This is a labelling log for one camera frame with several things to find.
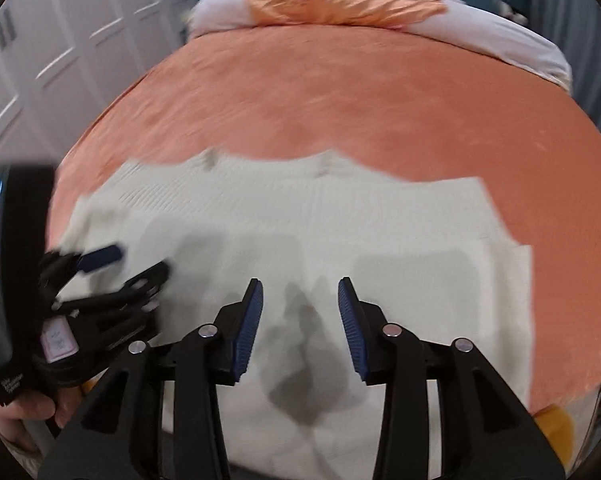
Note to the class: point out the orange plush blanket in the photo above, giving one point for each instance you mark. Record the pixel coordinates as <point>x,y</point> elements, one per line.
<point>330,110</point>

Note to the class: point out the grey-blue curtain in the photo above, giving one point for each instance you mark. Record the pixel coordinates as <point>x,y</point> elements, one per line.
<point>575,25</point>

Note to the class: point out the person's left hand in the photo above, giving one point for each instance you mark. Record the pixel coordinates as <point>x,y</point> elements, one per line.
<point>30,410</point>

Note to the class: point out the cream knit cardigan red buttons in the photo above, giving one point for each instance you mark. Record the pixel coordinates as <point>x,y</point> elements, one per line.
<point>280,220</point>

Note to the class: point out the white panelled wardrobe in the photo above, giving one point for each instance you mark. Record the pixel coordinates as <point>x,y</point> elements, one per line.
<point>70,35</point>

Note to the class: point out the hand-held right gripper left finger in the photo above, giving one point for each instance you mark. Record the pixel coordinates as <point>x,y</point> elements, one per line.
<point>248,330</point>

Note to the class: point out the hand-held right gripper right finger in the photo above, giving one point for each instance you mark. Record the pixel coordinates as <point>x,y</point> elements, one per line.
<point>353,330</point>

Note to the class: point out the white pillow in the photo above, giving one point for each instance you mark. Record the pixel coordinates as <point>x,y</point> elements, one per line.
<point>505,45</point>

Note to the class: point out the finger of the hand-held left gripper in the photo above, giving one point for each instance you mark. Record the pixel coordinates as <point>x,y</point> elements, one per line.
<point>100,256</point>
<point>140,280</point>

